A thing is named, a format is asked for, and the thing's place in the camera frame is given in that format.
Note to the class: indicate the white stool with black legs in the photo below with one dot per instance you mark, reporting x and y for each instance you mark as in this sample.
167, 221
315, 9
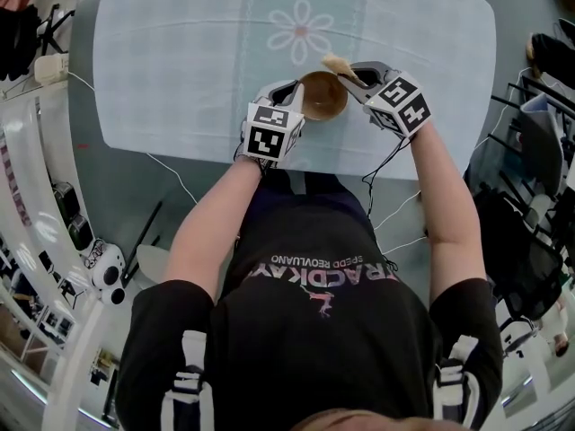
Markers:
150, 261

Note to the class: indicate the white curved counter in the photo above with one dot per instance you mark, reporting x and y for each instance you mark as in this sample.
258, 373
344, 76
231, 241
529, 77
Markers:
31, 187

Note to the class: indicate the black bag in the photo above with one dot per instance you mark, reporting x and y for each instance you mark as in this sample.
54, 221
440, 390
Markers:
552, 54

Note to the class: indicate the white headset device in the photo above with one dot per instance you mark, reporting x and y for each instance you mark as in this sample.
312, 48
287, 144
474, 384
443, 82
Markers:
107, 272

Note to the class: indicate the white box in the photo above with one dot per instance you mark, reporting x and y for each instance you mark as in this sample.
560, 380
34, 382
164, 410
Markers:
51, 67

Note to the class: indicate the person's left forearm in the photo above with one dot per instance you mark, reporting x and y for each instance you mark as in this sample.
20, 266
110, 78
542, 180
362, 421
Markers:
211, 222

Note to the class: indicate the person's black printed t-shirt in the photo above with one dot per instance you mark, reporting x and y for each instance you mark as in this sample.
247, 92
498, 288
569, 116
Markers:
305, 353

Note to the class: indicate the black mesh office chair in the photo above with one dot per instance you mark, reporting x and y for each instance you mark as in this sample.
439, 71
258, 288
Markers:
525, 258

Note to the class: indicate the black floor bags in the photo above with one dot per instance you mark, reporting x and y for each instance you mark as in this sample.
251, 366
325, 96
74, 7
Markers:
72, 216

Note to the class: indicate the brown bowl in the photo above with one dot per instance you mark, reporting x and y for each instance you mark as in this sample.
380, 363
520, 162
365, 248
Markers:
324, 99

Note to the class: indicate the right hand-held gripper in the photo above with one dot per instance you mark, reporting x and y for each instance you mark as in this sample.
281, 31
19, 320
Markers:
400, 103

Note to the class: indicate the person's right forearm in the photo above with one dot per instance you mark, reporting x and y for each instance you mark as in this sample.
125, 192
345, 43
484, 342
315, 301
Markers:
442, 196

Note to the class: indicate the light blue flower tablecloth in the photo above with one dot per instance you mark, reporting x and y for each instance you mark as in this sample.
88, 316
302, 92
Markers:
179, 61

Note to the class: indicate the beige scrubbing sponge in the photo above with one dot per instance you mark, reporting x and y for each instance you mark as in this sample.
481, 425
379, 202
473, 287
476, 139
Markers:
337, 64

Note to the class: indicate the grey chair with black frame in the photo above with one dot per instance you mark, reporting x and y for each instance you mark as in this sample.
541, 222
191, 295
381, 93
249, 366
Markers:
541, 142

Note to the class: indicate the person's dark trousers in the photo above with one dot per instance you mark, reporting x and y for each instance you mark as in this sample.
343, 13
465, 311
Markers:
310, 191

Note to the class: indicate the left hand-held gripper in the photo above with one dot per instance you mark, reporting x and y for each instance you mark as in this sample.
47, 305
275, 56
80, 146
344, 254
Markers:
268, 138

